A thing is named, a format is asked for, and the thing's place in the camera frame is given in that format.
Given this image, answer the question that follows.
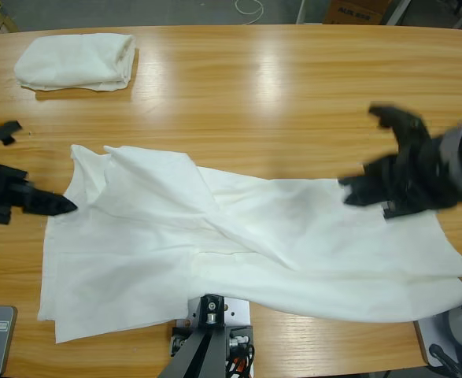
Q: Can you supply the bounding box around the white t-shirt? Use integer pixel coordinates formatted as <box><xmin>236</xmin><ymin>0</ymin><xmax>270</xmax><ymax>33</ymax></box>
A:
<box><xmin>37</xmin><ymin>144</ymin><xmax>462</xmax><ymax>344</ymax></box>

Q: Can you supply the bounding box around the folded white cloth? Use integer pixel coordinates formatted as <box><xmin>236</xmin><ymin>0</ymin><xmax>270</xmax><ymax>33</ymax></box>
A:
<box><xmin>13</xmin><ymin>33</ymin><xmax>138</xmax><ymax>92</ymax></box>

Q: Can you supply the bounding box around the cardboard box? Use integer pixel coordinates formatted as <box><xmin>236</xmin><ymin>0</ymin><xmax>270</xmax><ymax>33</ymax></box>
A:
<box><xmin>323</xmin><ymin>0</ymin><xmax>391</xmax><ymax>25</ymax></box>

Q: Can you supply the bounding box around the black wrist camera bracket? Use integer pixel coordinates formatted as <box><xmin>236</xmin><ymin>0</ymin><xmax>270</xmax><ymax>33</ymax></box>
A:
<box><xmin>0</xmin><ymin>120</ymin><xmax>23</xmax><ymax>161</ymax></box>
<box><xmin>368</xmin><ymin>102</ymin><xmax>432</xmax><ymax>154</ymax></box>

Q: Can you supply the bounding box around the black base cable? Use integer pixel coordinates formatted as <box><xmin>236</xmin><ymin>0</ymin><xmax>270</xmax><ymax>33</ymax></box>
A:
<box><xmin>428</xmin><ymin>343</ymin><xmax>462</xmax><ymax>378</ymax></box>

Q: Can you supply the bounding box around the white camera stand mount block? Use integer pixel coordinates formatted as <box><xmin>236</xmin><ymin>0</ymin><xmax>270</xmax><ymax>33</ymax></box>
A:
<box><xmin>170</xmin><ymin>295</ymin><xmax>254</xmax><ymax>378</ymax></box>

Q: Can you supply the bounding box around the orange cable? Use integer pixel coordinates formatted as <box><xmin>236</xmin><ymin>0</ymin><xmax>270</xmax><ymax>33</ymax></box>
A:
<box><xmin>230</xmin><ymin>355</ymin><xmax>255</xmax><ymax>378</ymax></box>

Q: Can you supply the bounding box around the white cable loop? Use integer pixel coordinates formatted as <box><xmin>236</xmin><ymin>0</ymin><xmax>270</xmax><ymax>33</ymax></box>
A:
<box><xmin>234</xmin><ymin>0</ymin><xmax>265</xmax><ymax>19</ymax></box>

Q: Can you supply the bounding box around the black camera stand cable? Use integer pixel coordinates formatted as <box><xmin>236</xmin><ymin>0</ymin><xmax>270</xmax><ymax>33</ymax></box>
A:
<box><xmin>224</xmin><ymin>344</ymin><xmax>255</xmax><ymax>378</ymax></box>

